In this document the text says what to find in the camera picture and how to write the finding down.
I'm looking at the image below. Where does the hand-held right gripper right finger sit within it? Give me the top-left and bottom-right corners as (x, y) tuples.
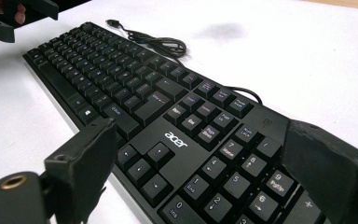
(280, 119), (358, 224)

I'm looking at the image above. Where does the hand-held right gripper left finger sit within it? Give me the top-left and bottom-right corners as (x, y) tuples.
(43, 117), (118, 224)

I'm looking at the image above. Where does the black keyboard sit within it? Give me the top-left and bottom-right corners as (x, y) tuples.
(22, 21), (358, 224)

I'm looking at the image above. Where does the black keyboard cable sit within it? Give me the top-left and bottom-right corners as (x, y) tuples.
(105, 19), (264, 105)

